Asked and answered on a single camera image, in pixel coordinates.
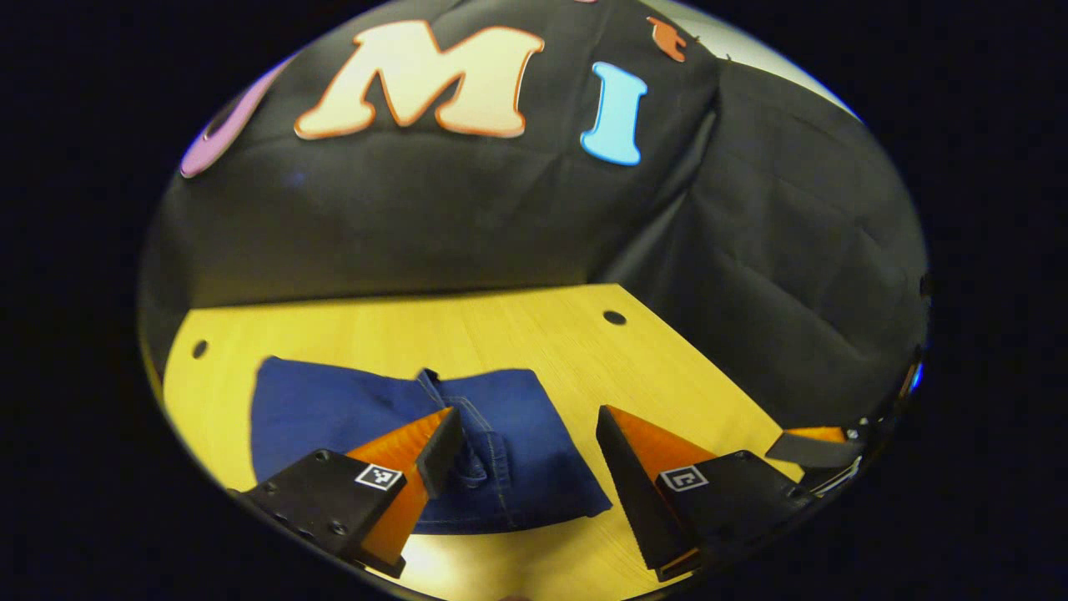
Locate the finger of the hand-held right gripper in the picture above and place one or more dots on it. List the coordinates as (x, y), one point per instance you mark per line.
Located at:
(834, 480)
(813, 451)

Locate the blue denim jeans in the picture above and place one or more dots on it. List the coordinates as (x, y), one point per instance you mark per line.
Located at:
(334, 409)

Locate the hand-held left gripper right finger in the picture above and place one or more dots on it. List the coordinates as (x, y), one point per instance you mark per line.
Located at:
(634, 492)

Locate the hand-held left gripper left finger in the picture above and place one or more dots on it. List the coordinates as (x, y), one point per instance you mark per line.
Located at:
(325, 497)

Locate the black backdrop cloth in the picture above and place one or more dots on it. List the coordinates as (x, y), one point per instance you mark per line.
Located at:
(501, 217)

